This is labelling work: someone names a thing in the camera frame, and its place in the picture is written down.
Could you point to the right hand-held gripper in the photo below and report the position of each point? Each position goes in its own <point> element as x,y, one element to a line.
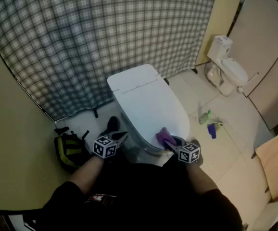
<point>189,153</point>

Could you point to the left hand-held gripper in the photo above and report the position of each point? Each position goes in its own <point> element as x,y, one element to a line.
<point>104,147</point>

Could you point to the purple cloth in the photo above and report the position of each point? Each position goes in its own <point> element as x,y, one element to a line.
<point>164,134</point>

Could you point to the white tankless toilet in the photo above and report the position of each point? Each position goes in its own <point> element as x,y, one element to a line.
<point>148,100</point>

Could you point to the person's left forearm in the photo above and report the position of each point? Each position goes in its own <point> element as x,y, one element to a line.
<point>88,172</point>

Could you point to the person's right forearm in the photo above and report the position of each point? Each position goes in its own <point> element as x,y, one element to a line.
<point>201,179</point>

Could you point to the white toilet with tank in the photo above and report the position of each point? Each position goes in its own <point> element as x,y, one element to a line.
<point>232,73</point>

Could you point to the person's left black shoe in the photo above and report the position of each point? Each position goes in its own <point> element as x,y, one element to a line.
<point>112,125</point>

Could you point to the black curtain stand foot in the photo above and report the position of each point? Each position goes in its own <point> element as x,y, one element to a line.
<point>95,113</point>
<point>166,81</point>
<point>194,70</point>

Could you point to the blue bottle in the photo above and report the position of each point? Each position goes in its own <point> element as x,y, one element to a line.
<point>211,130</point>

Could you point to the green spray bottle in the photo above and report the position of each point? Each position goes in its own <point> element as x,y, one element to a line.
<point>204,118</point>

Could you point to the white green cleaning brush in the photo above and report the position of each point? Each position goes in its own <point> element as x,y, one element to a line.
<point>218,123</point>

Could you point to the black yellow backpack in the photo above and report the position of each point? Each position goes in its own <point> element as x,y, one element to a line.
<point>69,150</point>

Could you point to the person's black clothing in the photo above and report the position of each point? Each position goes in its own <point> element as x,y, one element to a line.
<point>141,196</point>

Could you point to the grey plaid curtain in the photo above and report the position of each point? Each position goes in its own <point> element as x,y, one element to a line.
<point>69,44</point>

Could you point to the white cabinet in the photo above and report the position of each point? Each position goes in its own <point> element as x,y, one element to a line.
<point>271,218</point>

